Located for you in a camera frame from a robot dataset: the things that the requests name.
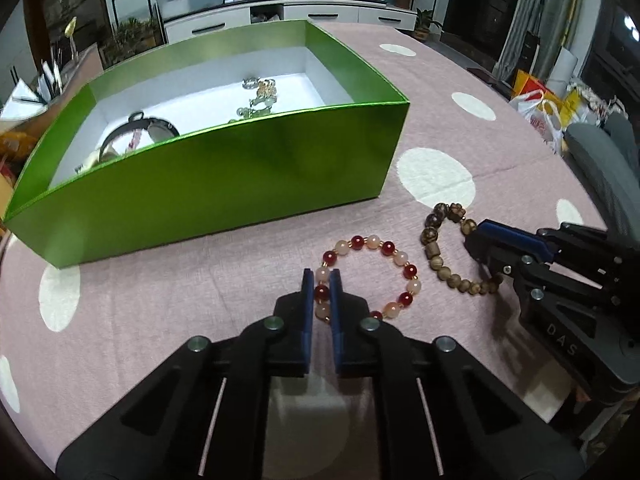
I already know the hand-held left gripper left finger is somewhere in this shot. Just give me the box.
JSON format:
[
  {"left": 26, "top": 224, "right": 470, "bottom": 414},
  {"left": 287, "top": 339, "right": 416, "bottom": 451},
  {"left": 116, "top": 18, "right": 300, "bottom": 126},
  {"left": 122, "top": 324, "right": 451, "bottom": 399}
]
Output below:
[{"left": 55, "top": 268, "right": 316, "bottom": 480}]

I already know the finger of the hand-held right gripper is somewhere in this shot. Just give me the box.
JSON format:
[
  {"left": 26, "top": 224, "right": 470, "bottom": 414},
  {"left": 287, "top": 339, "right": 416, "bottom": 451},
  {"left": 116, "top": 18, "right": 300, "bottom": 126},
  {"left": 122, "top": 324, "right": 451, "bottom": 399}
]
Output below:
[
  {"left": 476, "top": 220, "right": 554, "bottom": 262},
  {"left": 463, "top": 234, "right": 524, "bottom": 279}
]

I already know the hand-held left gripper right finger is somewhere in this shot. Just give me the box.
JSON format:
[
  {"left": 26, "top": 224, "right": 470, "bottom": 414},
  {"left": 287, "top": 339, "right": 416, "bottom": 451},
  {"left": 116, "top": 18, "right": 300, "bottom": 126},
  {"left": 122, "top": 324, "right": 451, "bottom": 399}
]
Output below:
[{"left": 330, "top": 268, "right": 586, "bottom": 480}]

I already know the brown wooden bead bracelet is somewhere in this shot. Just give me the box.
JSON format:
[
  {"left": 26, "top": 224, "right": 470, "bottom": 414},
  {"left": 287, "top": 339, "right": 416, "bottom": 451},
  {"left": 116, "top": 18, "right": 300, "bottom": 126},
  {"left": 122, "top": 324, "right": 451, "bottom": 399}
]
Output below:
[{"left": 423, "top": 202, "right": 504, "bottom": 297}]

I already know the red and peach bead bracelet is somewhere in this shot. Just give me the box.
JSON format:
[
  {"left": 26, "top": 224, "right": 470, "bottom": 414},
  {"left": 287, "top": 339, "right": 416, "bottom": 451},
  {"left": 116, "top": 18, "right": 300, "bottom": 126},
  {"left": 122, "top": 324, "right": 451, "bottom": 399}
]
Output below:
[{"left": 312, "top": 235, "right": 423, "bottom": 323}]

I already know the green cardboard box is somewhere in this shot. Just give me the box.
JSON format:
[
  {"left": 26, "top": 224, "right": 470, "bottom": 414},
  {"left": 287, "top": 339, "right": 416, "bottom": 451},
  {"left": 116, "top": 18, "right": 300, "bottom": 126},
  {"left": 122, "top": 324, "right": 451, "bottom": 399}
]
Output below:
[{"left": 2, "top": 18, "right": 412, "bottom": 268}]

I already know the black wrist watch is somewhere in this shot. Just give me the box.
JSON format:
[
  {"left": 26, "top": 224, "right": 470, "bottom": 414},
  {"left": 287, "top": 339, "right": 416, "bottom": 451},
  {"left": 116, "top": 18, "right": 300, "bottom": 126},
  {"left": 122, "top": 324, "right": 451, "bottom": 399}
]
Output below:
[{"left": 99, "top": 111, "right": 181, "bottom": 162}]

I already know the white wrist watch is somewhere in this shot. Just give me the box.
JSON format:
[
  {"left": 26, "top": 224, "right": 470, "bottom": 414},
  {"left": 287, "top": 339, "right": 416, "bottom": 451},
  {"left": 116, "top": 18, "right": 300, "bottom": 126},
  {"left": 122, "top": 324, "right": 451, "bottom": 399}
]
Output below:
[{"left": 74, "top": 151, "right": 122, "bottom": 175}]

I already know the grey chair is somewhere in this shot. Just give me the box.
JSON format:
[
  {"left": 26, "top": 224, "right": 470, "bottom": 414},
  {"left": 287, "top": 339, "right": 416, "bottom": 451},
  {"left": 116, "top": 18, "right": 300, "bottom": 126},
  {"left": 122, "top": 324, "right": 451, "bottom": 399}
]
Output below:
[{"left": 564, "top": 111, "right": 640, "bottom": 257}]

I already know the white plastic bag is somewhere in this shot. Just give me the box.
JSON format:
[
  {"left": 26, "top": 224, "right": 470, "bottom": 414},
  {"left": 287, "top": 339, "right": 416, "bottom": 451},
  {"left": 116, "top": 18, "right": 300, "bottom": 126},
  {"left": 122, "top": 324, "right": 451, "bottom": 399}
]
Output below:
[{"left": 509, "top": 89, "right": 569, "bottom": 154}]

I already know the yellow paper bag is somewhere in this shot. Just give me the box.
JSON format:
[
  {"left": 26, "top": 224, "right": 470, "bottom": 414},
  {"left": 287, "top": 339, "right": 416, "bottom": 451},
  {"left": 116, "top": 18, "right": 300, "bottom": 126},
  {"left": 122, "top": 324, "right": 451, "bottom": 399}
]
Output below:
[{"left": 512, "top": 69, "right": 557, "bottom": 102}]

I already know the small potted plant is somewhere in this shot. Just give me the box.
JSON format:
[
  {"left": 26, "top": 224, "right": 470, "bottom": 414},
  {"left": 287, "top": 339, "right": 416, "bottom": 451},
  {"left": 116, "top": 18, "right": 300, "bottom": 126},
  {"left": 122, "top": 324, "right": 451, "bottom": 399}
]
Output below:
[{"left": 412, "top": 8, "right": 444, "bottom": 43}]

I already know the white tv cabinet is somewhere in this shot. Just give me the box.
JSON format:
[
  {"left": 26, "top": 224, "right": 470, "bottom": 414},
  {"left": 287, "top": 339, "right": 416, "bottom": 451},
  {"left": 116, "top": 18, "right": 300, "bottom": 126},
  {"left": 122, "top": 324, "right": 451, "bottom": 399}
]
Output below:
[{"left": 162, "top": 0, "right": 419, "bottom": 44}]

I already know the bushy potted plant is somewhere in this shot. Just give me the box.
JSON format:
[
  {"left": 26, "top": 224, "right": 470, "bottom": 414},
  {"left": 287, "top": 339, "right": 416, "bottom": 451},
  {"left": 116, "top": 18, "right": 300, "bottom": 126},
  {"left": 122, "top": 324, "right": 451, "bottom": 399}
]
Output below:
[{"left": 101, "top": 16, "right": 164, "bottom": 67}]

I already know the beige storage bin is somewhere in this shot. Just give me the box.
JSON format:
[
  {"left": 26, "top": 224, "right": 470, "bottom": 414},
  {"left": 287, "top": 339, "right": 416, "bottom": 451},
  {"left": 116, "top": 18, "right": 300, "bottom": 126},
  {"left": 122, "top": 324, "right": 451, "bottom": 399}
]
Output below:
[{"left": 29, "top": 42, "right": 104, "bottom": 107}]

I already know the bunch of pens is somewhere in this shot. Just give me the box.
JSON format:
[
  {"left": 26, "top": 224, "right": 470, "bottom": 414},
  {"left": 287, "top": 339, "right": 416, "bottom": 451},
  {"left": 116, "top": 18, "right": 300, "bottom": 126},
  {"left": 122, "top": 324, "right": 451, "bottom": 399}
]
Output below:
[{"left": 10, "top": 45, "right": 76, "bottom": 107}]

